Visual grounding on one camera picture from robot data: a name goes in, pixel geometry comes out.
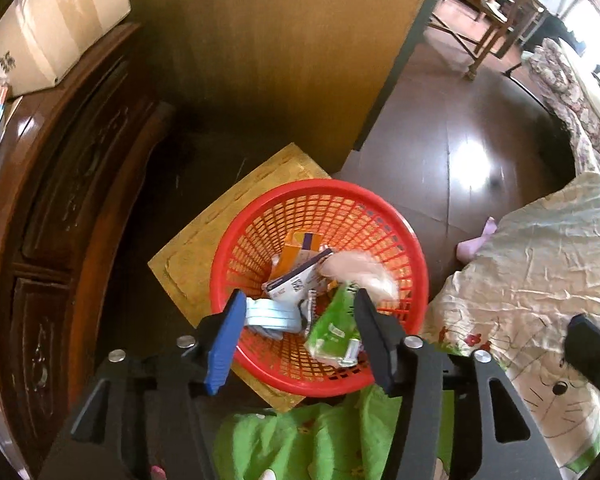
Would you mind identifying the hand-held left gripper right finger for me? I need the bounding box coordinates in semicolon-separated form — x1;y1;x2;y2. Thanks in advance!
352;287;563;480

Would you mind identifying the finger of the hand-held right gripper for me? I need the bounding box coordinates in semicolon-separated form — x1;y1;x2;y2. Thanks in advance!
565;312;600;393

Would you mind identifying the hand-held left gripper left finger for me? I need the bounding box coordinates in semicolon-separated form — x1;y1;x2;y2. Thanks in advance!
40;289;248;480

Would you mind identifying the green snack packet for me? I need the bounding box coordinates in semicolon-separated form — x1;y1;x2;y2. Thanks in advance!
304;280;366;366

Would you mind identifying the blue face mask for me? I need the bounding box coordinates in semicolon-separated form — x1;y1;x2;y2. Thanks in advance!
244;296;306;341

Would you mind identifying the white plastic bag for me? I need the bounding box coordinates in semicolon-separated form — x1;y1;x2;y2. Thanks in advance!
320;251;400;306

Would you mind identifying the white and purple box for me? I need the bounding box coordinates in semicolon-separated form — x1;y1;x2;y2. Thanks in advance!
261;247;336;303

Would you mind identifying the orange cardboard box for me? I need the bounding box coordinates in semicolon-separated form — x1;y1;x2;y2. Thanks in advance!
279;230;326;281

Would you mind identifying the red plastic basket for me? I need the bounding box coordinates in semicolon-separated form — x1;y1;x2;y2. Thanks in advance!
210;178;430;400

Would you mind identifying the yellow board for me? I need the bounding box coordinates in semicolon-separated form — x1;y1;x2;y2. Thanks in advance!
147;142;331;413

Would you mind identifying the pink slipper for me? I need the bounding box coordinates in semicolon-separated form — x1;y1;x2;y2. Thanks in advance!
457;217;496;261

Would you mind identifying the dark carved wooden cabinet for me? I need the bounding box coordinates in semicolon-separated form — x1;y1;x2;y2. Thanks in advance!
0;22;176;478

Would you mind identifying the white pillow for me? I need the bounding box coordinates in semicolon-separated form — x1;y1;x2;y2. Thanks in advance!
560;40;600;136

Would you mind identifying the folded floral quilt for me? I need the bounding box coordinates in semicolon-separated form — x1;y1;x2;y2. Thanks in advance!
527;37;600;171

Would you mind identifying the light wooden cabinet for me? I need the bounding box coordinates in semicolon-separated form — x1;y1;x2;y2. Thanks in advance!
125;0;458;181

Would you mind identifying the carved wooden chair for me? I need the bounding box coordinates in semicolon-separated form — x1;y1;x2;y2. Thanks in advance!
427;0;548;81

